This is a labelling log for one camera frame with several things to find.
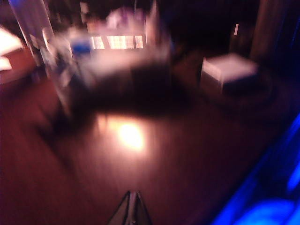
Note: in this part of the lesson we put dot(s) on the blue cloth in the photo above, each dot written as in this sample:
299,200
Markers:
269,213

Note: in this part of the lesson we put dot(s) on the white glue bottle blue cap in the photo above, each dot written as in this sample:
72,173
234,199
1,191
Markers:
117,42

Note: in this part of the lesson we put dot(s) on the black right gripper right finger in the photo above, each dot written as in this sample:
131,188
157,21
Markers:
141,213

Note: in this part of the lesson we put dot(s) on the white notebook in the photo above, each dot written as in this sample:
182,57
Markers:
7,47

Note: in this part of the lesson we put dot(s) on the dark tall container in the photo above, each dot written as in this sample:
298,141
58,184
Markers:
267,28

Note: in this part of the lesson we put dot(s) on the crumpled white paper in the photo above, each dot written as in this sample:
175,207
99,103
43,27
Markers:
124,18

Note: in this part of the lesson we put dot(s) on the translucent plastic box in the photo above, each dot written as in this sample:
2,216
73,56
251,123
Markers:
112,63

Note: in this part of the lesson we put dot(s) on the translucent plastic bottle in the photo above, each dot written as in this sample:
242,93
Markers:
30,21

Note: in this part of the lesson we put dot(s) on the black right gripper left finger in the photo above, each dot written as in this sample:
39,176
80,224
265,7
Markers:
122,213

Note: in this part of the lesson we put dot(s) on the white square power adapter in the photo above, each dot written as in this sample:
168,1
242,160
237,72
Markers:
229,68

